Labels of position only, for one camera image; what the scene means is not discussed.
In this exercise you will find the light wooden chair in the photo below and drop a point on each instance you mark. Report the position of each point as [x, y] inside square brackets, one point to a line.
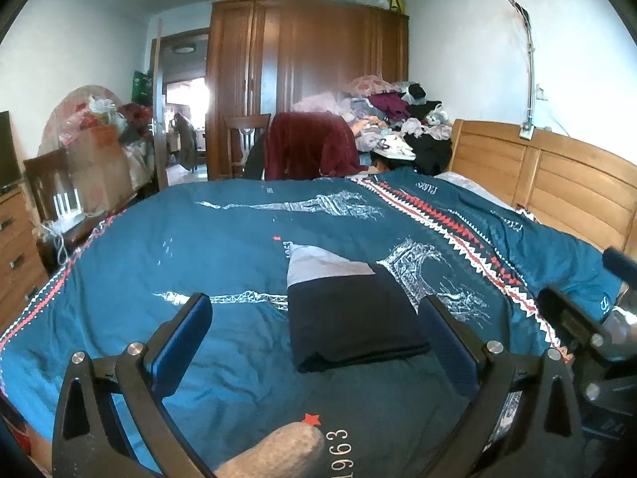
[244, 144]

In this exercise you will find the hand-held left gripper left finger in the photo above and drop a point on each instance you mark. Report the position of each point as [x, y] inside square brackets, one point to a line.
[181, 343]

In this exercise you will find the wooden door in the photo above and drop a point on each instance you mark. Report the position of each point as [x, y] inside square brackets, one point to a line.
[159, 109]

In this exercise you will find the black television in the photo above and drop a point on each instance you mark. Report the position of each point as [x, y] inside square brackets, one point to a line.
[9, 149]

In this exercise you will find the maroon garment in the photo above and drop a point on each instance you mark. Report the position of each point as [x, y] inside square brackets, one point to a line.
[308, 144]

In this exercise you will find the metal wall pipe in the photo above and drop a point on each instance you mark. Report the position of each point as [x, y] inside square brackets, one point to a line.
[530, 59]

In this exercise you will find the white router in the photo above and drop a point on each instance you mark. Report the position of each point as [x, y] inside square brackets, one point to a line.
[64, 209]

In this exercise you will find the blue printed blanket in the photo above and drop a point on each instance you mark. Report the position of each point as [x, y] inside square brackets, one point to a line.
[224, 269]

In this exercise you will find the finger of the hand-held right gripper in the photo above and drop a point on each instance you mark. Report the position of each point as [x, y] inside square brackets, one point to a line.
[619, 264]
[572, 318]

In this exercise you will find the brown wooden dresser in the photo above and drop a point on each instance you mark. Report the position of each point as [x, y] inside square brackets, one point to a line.
[17, 254]

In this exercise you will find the white plastic bag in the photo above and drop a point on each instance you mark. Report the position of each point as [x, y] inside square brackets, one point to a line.
[107, 109]

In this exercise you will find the wooden bed headboard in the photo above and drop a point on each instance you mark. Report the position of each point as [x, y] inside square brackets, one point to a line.
[557, 184]

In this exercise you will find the dark navy and grey garment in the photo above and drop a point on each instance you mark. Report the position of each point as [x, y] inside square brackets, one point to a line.
[348, 318]

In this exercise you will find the brown wooden wardrobe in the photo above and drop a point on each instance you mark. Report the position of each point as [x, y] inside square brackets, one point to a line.
[308, 59]

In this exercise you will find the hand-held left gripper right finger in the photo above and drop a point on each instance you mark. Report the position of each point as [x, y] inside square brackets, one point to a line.
[448, 353]

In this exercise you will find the white bed sheet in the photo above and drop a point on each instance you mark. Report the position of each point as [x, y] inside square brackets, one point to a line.
[473, 186]

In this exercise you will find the yellow green bag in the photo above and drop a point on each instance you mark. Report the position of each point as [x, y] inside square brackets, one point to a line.
[395, 1]

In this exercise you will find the cardboard box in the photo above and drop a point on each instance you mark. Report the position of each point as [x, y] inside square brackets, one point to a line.
[99, 169]

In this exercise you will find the pile of mixed clothes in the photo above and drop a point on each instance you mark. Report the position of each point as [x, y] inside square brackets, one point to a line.
[388, 109]

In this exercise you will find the white wall socket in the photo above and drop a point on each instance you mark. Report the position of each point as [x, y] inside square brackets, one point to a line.
[541, 94]

